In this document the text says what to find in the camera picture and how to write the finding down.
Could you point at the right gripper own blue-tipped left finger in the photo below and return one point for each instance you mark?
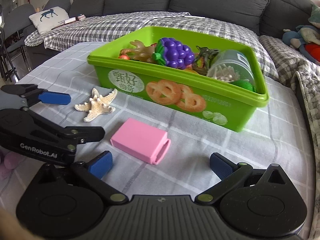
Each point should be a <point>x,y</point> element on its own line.
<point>88,176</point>

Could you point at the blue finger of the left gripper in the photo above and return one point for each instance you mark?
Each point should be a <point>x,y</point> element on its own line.
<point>31,94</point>

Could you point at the right gripper own blue-tipped right finger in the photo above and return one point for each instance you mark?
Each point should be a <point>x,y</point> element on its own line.
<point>232,177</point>

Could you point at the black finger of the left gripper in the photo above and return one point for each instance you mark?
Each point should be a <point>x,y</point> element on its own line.
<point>68,138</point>

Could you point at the pink plush toy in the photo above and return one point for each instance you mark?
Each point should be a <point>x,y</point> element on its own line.
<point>9,161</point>

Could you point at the white starfish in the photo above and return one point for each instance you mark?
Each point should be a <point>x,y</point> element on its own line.
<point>97,105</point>

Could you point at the pink rectangular box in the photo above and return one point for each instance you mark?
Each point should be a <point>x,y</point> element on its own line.
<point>142,141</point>

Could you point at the light checked sheet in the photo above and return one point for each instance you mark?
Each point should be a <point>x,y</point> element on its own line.
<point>276,133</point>

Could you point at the white deer print pillow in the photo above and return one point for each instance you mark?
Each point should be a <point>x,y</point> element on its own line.
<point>46,20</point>

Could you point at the grey folding chair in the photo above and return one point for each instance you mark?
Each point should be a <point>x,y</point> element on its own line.
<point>15,23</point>

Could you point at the grey plaid blanket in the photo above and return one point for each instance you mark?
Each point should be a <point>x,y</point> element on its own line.
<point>110,27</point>

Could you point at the green round lid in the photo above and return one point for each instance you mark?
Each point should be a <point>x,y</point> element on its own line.
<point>244,84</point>

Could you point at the green plastic cookie box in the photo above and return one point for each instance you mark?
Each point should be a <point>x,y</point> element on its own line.
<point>183,91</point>

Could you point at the clear cotton swab jar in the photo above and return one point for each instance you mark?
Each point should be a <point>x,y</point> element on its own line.
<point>231,65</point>

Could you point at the beige coral toy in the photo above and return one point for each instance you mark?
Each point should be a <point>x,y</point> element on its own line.
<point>140,52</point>

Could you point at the yellow toy piece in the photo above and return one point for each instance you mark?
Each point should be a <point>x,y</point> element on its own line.
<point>190,70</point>

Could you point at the dark green plastic toy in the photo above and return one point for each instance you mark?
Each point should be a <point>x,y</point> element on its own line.
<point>203,59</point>

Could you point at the grey patterned quilt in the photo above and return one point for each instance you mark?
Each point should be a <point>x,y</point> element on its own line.
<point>295,71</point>

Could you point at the purple toy grapes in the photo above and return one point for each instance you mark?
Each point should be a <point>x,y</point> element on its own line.
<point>172,53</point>

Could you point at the red stuffed toy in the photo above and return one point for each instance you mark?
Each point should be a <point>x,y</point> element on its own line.
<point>313,50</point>

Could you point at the blue stuffed toy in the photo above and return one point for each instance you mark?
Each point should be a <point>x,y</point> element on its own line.
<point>303,35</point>

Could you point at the dark grey sofa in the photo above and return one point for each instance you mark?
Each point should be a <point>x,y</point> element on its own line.
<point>264,17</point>

